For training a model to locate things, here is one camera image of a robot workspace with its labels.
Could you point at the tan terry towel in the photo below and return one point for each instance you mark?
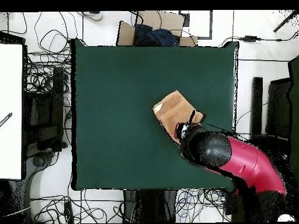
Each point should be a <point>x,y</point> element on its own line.
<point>175,109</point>

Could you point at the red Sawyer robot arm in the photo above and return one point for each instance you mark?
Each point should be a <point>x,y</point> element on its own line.
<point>247,163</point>

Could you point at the dark green table cloth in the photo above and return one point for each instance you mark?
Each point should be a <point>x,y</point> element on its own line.
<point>116,93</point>

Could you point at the black upright bar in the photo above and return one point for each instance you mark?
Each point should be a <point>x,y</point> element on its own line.
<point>257,100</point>

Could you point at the dark blue clothes pile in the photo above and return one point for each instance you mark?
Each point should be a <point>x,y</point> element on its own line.
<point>161,37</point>

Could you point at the brown cardboard box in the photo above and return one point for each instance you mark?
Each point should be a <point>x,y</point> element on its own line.
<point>168,21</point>

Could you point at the black power adapter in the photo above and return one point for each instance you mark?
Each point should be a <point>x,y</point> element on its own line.
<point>250,38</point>

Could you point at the green cloth covered stand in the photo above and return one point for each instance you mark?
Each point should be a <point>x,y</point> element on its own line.
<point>295,105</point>

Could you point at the black power strip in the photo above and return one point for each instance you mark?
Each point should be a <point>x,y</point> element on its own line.
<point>69,212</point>

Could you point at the grey round base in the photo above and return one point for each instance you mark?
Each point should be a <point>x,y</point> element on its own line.
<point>39,162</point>

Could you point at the black rod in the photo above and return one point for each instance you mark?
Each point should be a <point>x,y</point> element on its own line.
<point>286,21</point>

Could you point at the white board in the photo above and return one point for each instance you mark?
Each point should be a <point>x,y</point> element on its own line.
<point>10,93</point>

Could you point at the black marker pen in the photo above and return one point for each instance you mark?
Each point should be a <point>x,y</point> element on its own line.
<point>5,119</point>

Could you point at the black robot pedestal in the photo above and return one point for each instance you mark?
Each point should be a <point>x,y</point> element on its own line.
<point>149,205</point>

